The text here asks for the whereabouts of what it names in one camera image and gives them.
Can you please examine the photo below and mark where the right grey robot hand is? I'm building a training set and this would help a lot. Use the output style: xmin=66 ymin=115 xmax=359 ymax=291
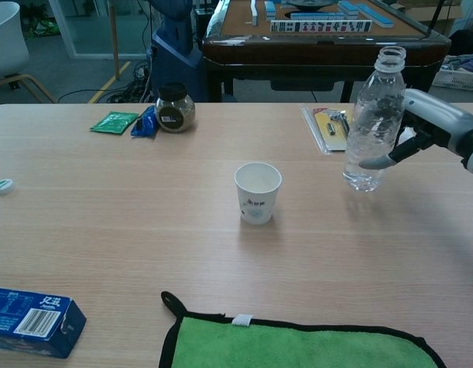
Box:
xmin=358 ymin=88 xmax=473 ymax=172

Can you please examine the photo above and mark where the transparent plastic bottle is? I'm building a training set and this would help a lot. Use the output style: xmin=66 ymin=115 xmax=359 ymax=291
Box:
xmin=342 ymin=45 xmax=408 ymax=193

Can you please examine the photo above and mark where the white paper cup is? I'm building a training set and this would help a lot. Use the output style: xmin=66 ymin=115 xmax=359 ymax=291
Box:
xmin=234 ymin=162 xmax=283 ymax=226

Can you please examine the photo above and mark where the white plastic laundry basket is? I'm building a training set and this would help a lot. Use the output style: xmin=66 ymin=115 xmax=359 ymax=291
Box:
xmin=431 ymin=56 xmax=473 ymax=93

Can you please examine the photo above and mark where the razor blister pack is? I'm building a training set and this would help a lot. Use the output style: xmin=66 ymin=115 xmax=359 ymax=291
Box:
xmin=301 ymin=105 xmax=353 ymax=156

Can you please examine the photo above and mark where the dark wood mahjong table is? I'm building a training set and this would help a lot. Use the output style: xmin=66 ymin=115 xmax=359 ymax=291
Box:
xmin=201 ymin=0 xmax=452 ymax=104

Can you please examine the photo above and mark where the face-up mahjong tile row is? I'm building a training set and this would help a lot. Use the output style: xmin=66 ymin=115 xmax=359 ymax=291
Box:
xmin=270 ymin=19 xmax=373 ymax=34

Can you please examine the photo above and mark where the glass jar with black lid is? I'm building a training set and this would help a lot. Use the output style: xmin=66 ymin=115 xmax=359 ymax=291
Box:
xmin=154 ymin=82 xmax=196 ymax=134

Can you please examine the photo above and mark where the blue machine base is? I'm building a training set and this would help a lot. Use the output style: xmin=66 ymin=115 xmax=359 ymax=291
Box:
xmin=146 ymin=0 xmax=209 ymax=104

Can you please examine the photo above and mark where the green microfiber cloth black trim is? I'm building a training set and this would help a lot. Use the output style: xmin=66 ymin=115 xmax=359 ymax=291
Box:
xmin=158 ymin=291 xmax=448 ymax=368

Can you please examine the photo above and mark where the blue snack wrapper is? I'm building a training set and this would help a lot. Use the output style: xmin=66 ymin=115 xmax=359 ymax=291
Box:
xmin=130 ymin=106 xmax=159 ymax=139

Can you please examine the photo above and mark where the green sachet packet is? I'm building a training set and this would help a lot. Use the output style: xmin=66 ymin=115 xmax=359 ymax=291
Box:
xmin=90 ymin=110 xmax=140 ymax=136

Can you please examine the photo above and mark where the wooden pole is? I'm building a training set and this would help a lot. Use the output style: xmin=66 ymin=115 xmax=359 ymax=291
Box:
xmin=107 ymin=0 xmax=122 ymax=81

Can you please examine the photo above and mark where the white chair with wooden legs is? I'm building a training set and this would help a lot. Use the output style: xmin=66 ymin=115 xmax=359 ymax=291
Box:
xmin=0 ymin=1 xmax=57 ymax=104

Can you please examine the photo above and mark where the blue cardboard box with barcode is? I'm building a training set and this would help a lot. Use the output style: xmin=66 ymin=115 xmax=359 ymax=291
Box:
xmin=0 ymin=286 xmax=87 ymax=360

